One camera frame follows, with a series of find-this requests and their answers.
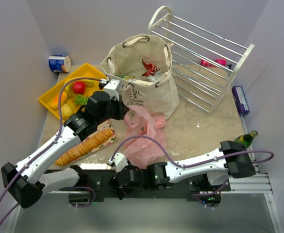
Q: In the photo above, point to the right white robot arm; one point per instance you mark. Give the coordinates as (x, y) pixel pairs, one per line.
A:
(215, 167)

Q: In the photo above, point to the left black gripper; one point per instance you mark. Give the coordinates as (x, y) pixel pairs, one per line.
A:
(120, 108)

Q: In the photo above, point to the beige canvas tote bag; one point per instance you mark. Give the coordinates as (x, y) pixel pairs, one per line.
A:
(159, 98)

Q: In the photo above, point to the purple box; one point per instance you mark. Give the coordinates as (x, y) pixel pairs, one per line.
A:
(240, 100)

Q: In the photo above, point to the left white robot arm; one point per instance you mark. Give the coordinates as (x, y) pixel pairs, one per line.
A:
(22, 181)

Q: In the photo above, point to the orange toy mango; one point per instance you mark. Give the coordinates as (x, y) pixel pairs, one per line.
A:
(55, 101)

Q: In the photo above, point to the blue white tissue roll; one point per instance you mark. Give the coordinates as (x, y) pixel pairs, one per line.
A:
(59, 63)

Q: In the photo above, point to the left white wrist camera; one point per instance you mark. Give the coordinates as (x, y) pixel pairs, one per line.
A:
(112, 88)

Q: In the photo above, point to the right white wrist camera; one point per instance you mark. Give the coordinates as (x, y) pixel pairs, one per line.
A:
(119, 161)

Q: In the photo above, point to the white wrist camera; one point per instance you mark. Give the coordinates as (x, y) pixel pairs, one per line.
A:
(119, 161)
(112, 88)

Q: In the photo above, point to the yellow toy lemon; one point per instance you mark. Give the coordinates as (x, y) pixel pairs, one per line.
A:
(66, 111)

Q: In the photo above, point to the black base frame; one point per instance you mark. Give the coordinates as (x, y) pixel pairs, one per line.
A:
(94, 186)

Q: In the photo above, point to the pink packet behind rack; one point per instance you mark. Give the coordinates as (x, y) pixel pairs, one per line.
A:
(204, 63)

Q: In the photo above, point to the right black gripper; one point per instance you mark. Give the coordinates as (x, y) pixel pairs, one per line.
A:
(119, 182)

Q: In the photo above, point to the row of round crackers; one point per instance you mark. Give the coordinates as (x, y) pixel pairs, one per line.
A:
(72, 155)

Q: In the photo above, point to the green toy grapes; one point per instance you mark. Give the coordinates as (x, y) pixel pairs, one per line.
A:
(80, 100)

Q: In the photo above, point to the white metal rack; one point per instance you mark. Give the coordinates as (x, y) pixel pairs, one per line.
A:
(204, 87)

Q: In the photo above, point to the red white snack packet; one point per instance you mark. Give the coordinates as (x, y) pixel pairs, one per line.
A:
(153, 73)

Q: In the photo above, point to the green glass bottle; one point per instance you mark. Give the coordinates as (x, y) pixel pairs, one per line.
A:
(247, 139)

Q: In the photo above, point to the floral rectangular plate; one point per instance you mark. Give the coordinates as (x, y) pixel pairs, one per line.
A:
(104, 136)

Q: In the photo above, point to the yellow toy banana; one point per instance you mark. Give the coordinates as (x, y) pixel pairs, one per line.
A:
(88, 91)

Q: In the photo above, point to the pink plastic bag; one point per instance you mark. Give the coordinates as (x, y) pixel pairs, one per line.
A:
(149, 141)

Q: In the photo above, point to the dark toy plum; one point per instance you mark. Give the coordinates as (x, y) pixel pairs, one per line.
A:
(102, 84)

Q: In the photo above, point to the green chips bag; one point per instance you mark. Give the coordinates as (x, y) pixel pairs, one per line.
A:
(128, 78)

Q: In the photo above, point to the red toy apple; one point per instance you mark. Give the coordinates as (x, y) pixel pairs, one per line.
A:
(78, 87)

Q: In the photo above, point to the yellow plastic tray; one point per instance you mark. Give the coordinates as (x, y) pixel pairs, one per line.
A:
(86, 70)

